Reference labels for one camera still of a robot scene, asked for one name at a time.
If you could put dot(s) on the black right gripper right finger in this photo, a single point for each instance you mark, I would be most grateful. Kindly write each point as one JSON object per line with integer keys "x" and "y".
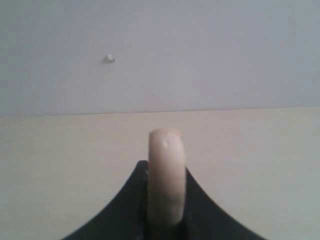
{"x": 203, "y": 219}

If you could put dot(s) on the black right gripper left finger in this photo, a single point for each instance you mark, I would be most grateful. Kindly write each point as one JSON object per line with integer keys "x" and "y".
{"x": 124, "y": 217}

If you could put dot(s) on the white paint brush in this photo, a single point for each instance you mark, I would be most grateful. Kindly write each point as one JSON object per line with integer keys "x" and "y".
{"x": 166, "y": 189}

